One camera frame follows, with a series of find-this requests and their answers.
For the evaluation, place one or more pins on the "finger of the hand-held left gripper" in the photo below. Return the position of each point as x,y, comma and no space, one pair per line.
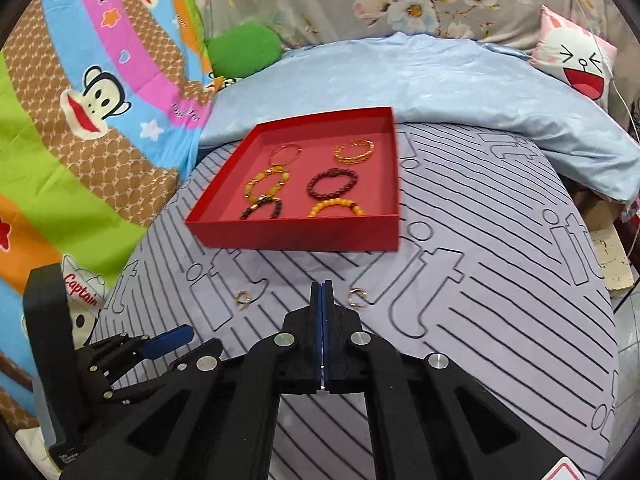
167,341
127,394

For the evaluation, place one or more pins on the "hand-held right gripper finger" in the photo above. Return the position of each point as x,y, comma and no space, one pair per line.
317,335
330,335

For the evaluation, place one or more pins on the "gold hoop earring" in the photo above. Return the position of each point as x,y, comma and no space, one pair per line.
243,302
357,302

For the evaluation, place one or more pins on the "red cardboard box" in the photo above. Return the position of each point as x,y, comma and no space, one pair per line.
300,237

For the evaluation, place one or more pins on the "thin gold bangle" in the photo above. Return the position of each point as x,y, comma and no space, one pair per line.
286,146

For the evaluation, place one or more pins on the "striped grey bedsheet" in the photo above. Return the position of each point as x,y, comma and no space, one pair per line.
475,260

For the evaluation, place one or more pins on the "colourful cartoon monkey blanket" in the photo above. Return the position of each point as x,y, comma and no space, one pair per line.
75,160

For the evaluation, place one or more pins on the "light blue blanket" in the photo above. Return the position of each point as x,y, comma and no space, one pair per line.
400,75

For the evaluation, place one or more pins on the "green pillow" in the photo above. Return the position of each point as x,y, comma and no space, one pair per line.
242,50

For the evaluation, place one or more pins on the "pink cat face pillow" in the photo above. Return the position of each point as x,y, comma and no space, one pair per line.
575,60

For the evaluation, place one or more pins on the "wooden bed frame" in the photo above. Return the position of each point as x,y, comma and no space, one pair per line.
607,245

